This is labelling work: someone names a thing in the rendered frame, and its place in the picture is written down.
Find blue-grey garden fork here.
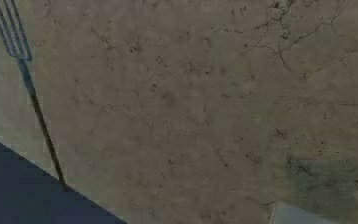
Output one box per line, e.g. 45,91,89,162
0,0,69,192

